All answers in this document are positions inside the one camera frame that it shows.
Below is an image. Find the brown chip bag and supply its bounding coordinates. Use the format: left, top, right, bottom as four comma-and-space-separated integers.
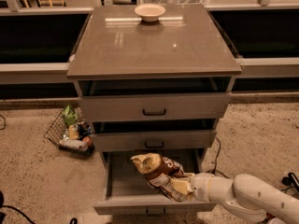
131, 153, 194, 202

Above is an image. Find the black cable left floor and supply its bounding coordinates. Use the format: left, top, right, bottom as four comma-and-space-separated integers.
0, 190, 78, 224

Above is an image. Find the black wire basket left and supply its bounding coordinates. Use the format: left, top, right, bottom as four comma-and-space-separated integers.
44, 112, 94, 157

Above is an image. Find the grey drawer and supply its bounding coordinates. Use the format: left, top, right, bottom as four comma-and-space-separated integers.
79, 77, 231, 121
94, 150, 215, 216
93, 119, 217, 152

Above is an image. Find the green leafy item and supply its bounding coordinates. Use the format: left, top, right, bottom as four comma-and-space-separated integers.
62, 105, 78, 126

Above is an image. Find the white can in basket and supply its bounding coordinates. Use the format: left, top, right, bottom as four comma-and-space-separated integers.
60, 139, 88, 151

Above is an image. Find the yellow bottle in basket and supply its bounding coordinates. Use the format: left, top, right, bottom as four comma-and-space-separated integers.
69, 124, 79, 140

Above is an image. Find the grey bottom drawer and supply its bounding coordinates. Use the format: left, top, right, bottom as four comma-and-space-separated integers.
94, 150, 215, 216

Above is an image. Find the beige ceramic bowl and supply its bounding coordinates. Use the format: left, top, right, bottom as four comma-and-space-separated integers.
135, 4, 165, 22

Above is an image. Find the grey top drawer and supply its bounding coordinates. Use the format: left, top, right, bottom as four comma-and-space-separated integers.
79, 77, 231, 121

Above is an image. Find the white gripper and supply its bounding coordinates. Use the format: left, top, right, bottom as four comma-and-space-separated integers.
170, 173, 214, 203

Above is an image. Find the black floor cable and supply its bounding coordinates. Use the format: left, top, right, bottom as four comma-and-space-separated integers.
205, 136, 230, 179

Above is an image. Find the grey drawer cabinet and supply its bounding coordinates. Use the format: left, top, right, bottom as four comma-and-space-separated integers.
66, 4, 243, 217

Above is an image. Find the grey middle drawer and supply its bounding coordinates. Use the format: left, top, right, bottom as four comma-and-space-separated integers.
93, 119, 217, 152

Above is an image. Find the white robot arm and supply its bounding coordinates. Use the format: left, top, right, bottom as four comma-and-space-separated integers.
171, 173, 299, 224

